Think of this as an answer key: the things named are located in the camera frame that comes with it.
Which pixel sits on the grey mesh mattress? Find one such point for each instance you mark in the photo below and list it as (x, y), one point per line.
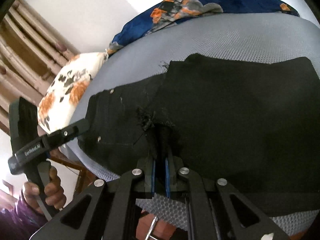
(262, 37)

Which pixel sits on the navy floral blanket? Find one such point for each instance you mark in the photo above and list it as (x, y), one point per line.
(168, 13)

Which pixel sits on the person's left hand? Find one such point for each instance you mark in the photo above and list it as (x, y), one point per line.
(54, 193)

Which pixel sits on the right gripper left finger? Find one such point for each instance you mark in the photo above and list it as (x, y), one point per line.
(105, 210)

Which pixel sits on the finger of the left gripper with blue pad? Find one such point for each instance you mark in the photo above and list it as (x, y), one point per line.
(64, 135)

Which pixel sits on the beige curtain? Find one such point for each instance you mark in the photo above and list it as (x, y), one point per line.
(32, 54)

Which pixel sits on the purple floral garment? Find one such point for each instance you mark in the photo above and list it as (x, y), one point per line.
(21, 222)

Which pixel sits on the black pants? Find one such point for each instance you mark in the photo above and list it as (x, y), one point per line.
(254, 124)

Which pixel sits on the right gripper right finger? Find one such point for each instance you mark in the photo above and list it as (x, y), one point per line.
(216, 209)

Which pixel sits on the white orange floral pillow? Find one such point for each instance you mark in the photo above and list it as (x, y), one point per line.
(56, 108)

